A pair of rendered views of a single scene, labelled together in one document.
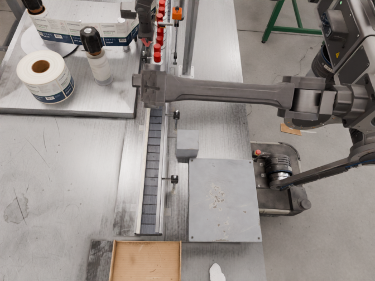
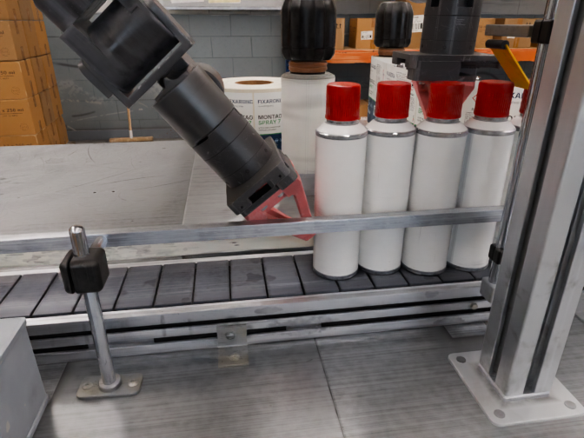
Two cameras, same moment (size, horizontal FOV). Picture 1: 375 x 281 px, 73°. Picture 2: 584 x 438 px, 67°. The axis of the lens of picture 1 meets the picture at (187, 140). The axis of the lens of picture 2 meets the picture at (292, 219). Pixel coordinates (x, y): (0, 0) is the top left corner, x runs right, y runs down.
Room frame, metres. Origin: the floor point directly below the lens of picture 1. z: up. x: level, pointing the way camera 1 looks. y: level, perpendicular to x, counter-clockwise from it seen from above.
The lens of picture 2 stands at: (0.78, -0.25, 1.14)
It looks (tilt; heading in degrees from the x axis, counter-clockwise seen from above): 24 degrees down; 89
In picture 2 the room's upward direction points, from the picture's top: straight up
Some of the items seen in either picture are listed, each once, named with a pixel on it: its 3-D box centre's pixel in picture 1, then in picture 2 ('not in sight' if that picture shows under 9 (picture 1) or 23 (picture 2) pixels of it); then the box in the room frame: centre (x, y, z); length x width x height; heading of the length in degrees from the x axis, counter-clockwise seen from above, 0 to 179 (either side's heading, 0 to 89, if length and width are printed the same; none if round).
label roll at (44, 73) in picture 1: (47, 77); (255, 117); (0.71, 0.70, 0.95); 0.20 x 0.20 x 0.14
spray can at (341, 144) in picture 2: (157, 70); (339, 184); (0.84, 0.19, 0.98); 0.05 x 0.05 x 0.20
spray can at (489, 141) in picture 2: (160, 47); (479, 179); (0.99, 0.21, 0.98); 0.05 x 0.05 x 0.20
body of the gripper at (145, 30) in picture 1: (145, 25); (448, 35); (0.96, 0.27, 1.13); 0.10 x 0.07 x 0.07; 7
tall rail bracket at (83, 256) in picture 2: (171, 120); (99, 299); (0.61, 0.09, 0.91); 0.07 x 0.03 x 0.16; 98
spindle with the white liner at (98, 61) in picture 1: (96, 57); (307, 97); (0.81, 0.47, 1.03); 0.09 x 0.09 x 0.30
